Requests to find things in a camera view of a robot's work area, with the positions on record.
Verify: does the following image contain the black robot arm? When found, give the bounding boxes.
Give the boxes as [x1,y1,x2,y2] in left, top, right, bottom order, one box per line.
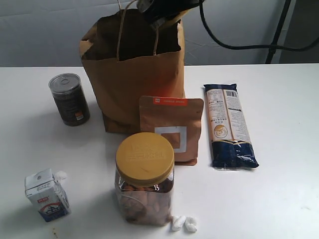
[137,0,200,30]

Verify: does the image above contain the brown paper bag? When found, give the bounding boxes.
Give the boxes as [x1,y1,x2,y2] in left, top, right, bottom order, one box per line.
[79,8,185,133]

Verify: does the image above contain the brown stand-up pouch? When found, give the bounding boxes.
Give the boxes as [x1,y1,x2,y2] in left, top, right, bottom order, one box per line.
[139,96,204,166]

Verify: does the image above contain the almond jar with yellow lid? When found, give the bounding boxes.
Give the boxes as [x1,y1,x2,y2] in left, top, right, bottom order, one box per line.
[115,132,174,226]

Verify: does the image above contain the blue spaghetti packet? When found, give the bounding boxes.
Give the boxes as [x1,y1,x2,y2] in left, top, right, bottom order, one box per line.
[204,84,259,169]

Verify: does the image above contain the clear can with brown label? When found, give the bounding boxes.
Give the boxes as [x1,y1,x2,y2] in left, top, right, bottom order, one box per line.
[48,73,90,126]

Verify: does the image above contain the white packing peanut left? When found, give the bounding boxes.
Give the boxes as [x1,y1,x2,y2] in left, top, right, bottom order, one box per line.
[171,216,186,232]

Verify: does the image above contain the white packing peanut right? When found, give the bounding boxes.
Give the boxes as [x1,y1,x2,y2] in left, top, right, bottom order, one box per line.
[184,217,197,233]

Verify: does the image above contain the white packing peanut near carton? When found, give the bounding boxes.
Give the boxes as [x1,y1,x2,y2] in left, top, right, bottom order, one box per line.
[54,171,68,184]

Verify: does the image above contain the small white milk carton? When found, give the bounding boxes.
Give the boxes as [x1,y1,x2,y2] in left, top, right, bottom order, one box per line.
[24,168,71,222]

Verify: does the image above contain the black tripod stand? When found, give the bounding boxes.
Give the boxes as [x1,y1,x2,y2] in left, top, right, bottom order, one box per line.
[265,0,291,64]

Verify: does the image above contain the black cable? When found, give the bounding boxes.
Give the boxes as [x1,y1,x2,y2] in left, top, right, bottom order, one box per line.
[199,0,319,51]

